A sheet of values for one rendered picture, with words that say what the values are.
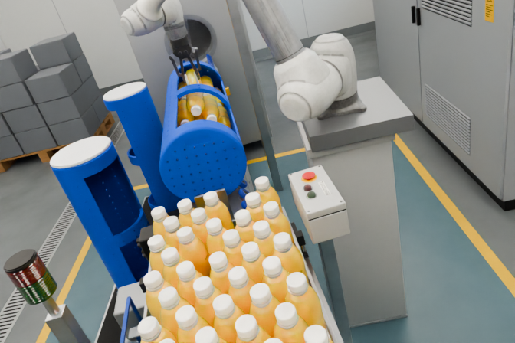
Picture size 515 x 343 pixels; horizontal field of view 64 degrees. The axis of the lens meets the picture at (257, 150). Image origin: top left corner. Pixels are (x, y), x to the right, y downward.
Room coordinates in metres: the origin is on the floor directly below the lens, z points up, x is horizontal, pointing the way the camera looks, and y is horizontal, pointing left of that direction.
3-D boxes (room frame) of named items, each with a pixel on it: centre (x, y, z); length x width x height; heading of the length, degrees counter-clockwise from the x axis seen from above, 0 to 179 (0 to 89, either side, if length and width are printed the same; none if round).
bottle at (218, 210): (0.97, 0.16, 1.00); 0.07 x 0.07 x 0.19
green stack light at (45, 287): (0.69, 0.52, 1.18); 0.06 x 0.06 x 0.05
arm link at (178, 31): (1.81, 0.20, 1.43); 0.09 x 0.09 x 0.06
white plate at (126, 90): (2.58, 0.72, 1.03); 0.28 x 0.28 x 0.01
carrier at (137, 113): (2.58, 0.72, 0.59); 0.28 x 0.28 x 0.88
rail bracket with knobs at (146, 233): (1.04, 0.38, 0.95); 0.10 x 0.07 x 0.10; 93
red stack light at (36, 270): (0.69, 0.52, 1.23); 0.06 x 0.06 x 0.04
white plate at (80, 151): (1.76, 0.79, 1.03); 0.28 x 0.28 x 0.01
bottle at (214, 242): (0.84, 0.15, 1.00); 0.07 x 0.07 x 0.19
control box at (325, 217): (0.90, -0.12, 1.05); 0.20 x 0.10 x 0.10; 3
